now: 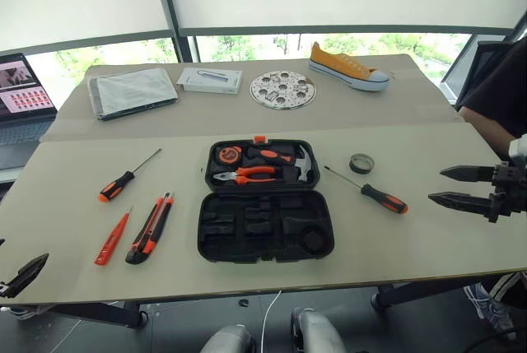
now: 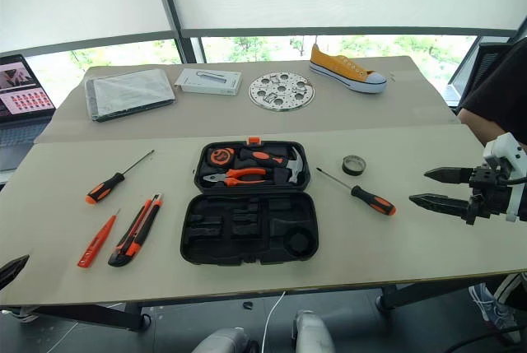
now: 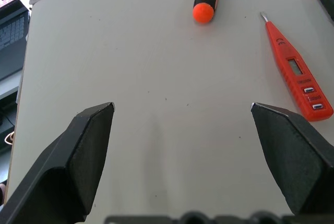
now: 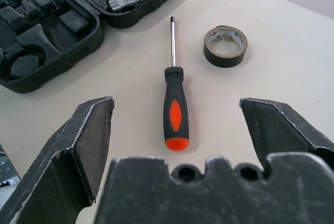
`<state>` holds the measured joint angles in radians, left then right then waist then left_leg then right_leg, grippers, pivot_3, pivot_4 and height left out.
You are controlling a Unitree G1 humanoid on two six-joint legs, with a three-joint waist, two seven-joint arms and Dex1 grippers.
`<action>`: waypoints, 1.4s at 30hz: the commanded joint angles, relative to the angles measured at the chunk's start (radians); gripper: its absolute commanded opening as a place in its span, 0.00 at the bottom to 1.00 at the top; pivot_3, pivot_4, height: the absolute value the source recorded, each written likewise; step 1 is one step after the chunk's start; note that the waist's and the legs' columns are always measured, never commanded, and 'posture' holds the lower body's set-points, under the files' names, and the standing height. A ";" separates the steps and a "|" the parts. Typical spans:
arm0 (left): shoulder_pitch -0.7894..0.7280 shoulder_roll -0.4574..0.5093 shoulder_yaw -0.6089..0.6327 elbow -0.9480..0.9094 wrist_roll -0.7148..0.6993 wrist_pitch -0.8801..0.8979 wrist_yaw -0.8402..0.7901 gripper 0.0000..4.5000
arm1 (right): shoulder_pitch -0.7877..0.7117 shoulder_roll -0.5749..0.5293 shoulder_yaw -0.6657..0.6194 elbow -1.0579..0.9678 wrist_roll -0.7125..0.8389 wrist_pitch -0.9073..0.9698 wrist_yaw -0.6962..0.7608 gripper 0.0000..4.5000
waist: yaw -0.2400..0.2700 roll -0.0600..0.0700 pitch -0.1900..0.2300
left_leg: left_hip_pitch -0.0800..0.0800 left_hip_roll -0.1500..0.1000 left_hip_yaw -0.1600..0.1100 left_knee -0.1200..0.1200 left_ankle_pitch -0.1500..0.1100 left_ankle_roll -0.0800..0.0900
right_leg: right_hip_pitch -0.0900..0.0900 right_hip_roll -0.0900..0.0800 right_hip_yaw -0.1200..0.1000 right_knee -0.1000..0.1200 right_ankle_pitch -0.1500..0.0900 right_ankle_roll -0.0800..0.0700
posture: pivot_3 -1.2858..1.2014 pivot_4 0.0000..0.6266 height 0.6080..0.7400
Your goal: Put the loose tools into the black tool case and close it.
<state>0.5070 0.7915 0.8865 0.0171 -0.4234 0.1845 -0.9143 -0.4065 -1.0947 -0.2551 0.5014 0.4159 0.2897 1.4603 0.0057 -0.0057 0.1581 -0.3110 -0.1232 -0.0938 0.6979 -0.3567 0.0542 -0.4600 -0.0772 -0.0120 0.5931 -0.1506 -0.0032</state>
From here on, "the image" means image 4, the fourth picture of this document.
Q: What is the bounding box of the black tool case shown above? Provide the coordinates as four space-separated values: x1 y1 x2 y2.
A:
0 0 183 95

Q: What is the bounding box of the black orange Phillips screwdriver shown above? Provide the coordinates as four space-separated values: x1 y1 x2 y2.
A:
162 16 190 152

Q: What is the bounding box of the black electrical tape roll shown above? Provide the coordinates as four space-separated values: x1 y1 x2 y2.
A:
202 25 249 67

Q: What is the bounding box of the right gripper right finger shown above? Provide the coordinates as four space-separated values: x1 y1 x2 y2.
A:
238 97 334 170

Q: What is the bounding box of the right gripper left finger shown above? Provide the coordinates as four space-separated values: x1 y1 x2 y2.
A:
0 96 116 224

